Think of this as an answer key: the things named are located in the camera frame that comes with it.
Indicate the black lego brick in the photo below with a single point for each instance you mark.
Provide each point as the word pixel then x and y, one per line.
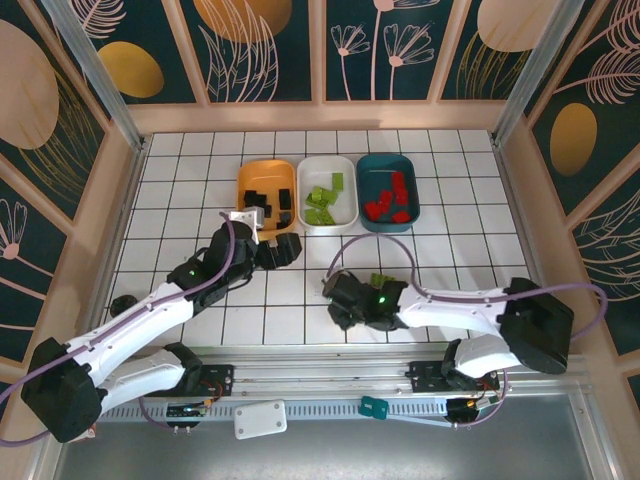
pixel 260 199
pixel 248 196
pixel 265 210
pixel 285 204
pixel 284 194
pixel 285 217

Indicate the green lego brick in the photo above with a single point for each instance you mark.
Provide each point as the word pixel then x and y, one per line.
pixel 311 202
pixel 318 192
pixel 313 216
pixel 328 199
pixel 382 280
pixel 338 181
pixel 328 216

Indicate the red lego brick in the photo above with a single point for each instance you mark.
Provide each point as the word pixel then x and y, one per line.
pixel 401 216
pixel 398 180
pixel 371 207
pixel 379 216
pixel 386 197
pixel 401 196

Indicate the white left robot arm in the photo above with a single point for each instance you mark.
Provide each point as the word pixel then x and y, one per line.
pixel 145 320

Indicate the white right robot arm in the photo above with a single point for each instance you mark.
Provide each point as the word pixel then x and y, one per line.
pixel 450 312

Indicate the yellow plastic container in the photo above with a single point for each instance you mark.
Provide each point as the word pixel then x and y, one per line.
pixel 265 175

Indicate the white plastic container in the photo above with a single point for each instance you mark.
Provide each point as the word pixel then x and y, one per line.
pixel 320 172

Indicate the teal plastic tag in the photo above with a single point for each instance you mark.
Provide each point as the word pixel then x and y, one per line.
pixel 373 407

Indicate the glass jar with black lid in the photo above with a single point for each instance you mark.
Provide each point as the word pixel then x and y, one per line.
pixel 122 302

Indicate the teal plastic container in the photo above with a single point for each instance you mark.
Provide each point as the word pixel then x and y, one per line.
pixel 375 180

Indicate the white flat strip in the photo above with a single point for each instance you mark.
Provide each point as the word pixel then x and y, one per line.
pixel 420 421

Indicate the white rectangular plate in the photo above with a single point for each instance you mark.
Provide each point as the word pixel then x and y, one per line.
pixel 260 420

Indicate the small green circuit board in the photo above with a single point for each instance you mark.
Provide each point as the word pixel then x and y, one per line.
pixel 187 410

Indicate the yellow power connector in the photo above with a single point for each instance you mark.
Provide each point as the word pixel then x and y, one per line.
pixel 475 403

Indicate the red and white box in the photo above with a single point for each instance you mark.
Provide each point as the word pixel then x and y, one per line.
pixel 91 433

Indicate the aluminium mounting rail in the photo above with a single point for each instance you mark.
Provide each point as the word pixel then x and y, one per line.
pixel 325 372

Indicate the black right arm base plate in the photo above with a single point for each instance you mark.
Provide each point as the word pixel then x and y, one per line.
pixel 425 375

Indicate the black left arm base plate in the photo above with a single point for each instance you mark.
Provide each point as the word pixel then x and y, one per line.
pixel 220 380

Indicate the aluminium side rail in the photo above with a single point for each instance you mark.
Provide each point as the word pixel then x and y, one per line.
pixel 514 190
pixel 111 250

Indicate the aluminium frame post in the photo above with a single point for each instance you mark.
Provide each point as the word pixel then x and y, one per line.
pixel 535 70
pixel 96 70

